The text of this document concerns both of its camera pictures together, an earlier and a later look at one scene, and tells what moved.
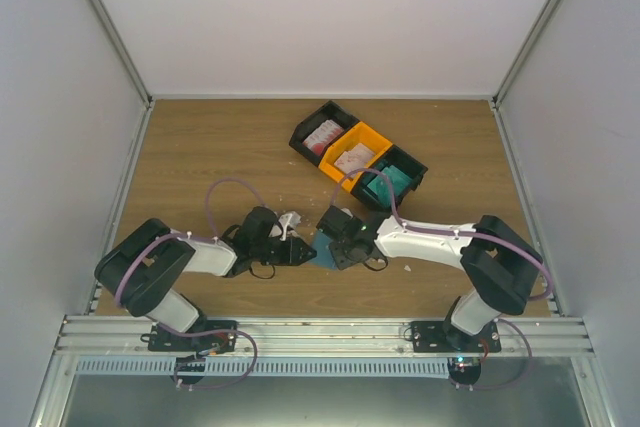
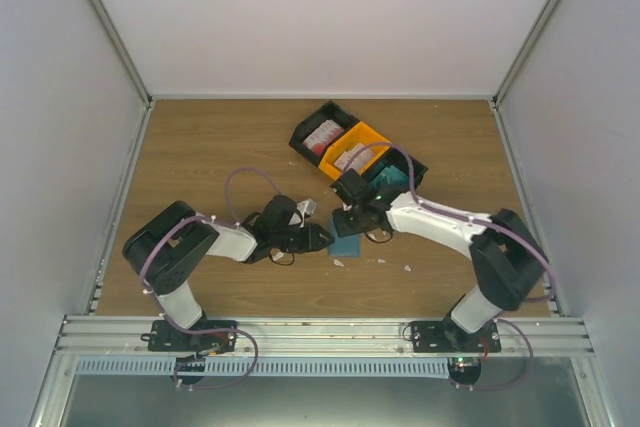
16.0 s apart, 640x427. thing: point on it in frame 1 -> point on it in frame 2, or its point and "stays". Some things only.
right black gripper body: x=346 y=259 -> x=350 y=227
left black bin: x=330 y=111 stays
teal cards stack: x=379 y=187 stays
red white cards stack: x=322 y=137 stays
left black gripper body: x=281 y=258 -> x=297 y=245
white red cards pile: x=355 y=159 stays
